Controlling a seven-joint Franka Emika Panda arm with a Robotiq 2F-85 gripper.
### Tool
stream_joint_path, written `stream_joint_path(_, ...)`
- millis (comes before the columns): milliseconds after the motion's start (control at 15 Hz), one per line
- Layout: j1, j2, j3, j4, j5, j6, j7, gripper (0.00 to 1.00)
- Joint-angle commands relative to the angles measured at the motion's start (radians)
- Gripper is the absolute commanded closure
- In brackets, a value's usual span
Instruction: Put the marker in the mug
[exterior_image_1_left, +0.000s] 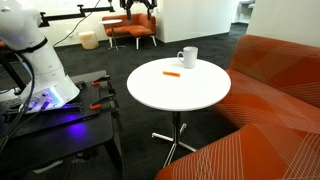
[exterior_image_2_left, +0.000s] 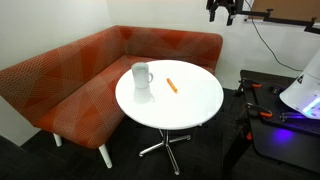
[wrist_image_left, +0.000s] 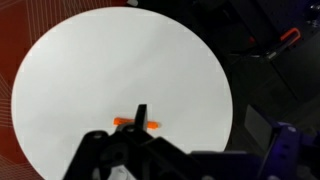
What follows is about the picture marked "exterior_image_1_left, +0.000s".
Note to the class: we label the orange patterned corner sofa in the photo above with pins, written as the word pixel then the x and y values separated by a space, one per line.
pixel 266 110

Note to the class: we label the round white pedestal table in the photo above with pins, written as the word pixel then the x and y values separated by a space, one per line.
pixel 186 93

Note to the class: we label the small white side table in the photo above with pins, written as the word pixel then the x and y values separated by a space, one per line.
pixel 111 22

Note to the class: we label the white waste bin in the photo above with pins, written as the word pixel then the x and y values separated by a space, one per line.
pixel 88 40

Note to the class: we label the small orange lounge sofa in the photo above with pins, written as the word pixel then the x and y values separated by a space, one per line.
pixel 133 28

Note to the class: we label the white ceramic mug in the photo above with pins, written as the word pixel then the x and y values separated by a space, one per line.
pixel 190 57

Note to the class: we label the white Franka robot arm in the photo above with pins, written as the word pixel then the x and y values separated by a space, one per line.
pixel 40 66

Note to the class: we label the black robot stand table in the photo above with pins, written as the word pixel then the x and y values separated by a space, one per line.
pixel 66 140

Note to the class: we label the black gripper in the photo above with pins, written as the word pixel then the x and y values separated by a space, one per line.
pixel 138 3

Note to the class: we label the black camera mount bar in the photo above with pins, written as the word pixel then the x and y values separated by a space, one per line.
pixel 76 14

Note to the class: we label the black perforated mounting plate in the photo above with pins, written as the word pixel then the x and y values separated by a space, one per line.
pixel 83 100

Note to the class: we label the orange marker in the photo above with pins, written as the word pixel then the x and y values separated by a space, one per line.
pixel 171 74

